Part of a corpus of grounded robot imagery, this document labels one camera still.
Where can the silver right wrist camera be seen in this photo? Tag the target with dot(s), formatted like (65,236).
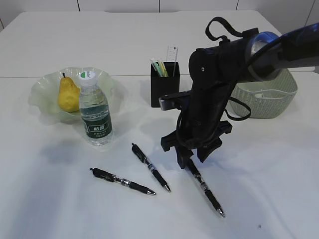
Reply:
(178,101)

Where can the clear water bottle green label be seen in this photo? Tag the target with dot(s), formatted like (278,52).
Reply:
(94,109)

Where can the yellow utility knife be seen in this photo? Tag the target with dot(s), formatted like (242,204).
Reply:
(162,68)

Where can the teal utility knife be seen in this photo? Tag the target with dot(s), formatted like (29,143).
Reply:
(156,67)

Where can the black pen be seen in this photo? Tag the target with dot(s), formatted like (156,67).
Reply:
(151,167)
(124,182)
(210,196)

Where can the yellow pear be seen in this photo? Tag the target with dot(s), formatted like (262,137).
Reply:
(68,96)

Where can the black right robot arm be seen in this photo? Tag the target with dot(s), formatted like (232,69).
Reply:
(254,56)

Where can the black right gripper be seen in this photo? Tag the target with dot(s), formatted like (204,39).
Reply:
(184,151)

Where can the pale green plastic basket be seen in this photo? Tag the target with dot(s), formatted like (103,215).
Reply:
(267,99)

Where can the clear plastic ruler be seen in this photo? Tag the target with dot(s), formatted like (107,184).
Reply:
(171,56)

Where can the clear yellow waste packaging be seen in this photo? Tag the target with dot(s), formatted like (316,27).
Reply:
(263,95)

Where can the black square pen holder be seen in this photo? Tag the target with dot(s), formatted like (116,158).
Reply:
(164,85)

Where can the pale green wavy glass plate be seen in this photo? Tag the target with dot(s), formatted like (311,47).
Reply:
(57,94)

